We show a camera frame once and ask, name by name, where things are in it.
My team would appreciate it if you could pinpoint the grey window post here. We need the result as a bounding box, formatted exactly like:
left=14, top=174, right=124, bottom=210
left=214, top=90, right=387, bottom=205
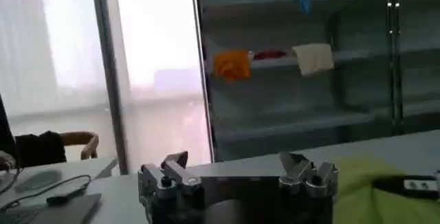
left=89, top=0, right=131, bottom=175

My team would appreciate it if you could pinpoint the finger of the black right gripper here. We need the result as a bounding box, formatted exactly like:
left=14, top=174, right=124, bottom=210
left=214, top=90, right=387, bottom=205
left=372, top=175, right=440, bottom=200

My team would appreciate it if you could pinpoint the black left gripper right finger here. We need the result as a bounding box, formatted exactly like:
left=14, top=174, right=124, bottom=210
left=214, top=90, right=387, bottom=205
left=278, top=151, right=340, bottom=199

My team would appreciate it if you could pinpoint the white side desk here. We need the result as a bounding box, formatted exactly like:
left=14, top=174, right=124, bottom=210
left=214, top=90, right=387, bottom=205
left=0, top=156, right=120, bottom=209

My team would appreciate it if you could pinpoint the wooden chair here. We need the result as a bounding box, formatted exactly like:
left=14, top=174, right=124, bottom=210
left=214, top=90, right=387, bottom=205
left=60, top=131, right=100, bottom=161

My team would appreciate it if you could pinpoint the green t-shirt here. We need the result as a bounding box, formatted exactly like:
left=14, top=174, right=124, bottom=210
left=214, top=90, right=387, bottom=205
left=331, top=156, right=440, bottom=224

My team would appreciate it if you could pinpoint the black monitor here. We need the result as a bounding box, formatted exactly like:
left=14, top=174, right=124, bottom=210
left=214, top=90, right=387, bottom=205
left=0, top=93, right=18, bottom=164

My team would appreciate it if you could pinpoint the black adapter cable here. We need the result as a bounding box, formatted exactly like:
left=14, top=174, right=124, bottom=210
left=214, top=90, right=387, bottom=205
left=0, top=174, right=93, bottom=212

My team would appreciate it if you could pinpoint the black desk cable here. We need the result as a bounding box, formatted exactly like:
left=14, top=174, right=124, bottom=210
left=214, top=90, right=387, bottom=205
left=0, top=167, right=22, bottom=194

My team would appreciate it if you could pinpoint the grey open laptop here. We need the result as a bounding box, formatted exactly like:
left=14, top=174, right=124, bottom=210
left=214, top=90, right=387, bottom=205
left=0, top=192, right=102, bottom=224

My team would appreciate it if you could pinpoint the grey metal shelf rack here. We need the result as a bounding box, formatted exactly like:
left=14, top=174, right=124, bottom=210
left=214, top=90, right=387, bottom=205
left=190, top=0, right=440, bottom=164

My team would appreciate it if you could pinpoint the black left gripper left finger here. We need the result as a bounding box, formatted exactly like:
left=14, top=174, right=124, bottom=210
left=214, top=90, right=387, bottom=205
left=137, top=150, right=204, bottom=209

